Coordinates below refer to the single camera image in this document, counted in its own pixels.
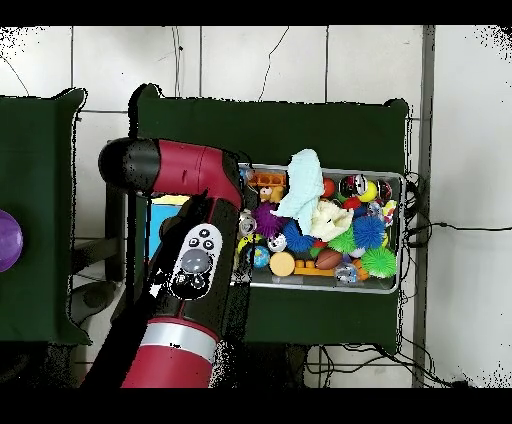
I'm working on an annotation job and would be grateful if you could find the wooden box with three holes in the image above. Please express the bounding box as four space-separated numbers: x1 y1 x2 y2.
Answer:
145 194 192 261

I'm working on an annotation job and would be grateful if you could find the dark green tablecloth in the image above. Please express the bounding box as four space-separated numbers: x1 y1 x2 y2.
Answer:
125 83 411 348
0 87 93 347

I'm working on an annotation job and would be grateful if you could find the mint green waffle cloth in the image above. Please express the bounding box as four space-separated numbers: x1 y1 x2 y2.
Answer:
271 148 326 236

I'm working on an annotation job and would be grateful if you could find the orange plush toy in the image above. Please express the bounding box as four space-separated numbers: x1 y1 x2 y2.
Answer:
258 184 286 203

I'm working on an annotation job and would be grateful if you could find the purple plastic bowl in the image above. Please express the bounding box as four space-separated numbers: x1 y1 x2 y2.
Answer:
0 208 24 274

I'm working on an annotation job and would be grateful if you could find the blue spiky rubber ball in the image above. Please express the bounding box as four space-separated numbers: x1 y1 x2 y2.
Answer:
353 215 387 250
282 219 319 254

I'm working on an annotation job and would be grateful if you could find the purple spiky monster toy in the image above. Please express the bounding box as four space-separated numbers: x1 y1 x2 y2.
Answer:
251 200 287 239

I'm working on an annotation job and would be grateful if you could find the tan foam disc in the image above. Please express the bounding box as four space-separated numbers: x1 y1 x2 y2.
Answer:
268 251 296 278

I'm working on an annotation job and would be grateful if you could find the green spiky rubber ball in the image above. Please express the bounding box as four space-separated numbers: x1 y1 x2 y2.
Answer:
360 246 398 279

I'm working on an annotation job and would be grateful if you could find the long black cable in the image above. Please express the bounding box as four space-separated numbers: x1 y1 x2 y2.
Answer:
405 221 512 241

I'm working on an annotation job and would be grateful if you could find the shallow wire mesh bin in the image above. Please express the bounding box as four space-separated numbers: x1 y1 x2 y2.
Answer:
231 161 405 295

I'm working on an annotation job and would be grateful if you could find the cream waffle cloth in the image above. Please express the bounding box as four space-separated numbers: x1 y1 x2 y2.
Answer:
310 198 356 243

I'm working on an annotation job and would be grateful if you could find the blue globe print ball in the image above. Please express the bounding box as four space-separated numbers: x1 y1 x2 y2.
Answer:
250 244 272 269

